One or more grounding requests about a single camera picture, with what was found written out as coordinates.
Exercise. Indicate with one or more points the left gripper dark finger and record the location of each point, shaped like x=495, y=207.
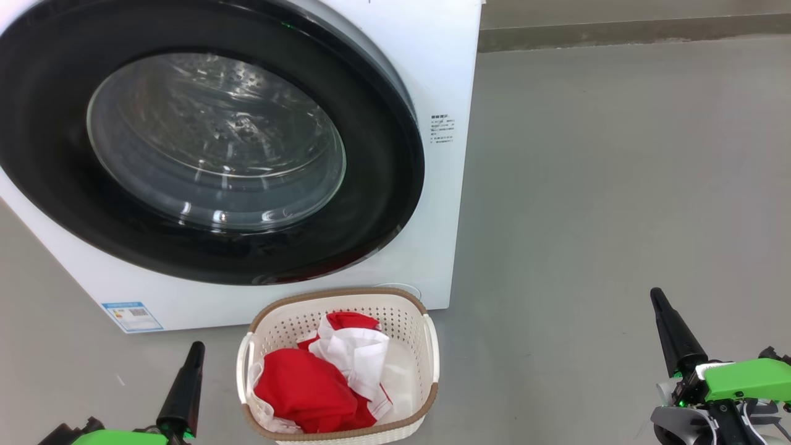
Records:
x=184, y=395

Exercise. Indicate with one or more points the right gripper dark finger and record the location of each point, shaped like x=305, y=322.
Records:
x=676, y=340

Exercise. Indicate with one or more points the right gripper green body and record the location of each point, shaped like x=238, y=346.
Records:
x=748, y=380

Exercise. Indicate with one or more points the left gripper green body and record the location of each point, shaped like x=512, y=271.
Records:
x=123, y=439

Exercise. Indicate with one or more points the red and white garment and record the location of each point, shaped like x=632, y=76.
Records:
x=303, y=389

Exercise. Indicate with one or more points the black round glass washer door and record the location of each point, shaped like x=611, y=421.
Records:
x=216, y=142

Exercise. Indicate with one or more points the cream perforated basket brown rim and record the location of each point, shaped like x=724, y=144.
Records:
x=408, y=334

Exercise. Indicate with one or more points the white front-load washing machine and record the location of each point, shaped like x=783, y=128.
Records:
x=445, y=74

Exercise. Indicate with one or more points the blue energy label sticker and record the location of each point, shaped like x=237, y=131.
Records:
x=133, y=316

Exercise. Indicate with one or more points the round white filter cover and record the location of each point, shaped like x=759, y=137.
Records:
x=398, y=289

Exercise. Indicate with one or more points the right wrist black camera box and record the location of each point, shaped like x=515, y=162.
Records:
x=775, y=355

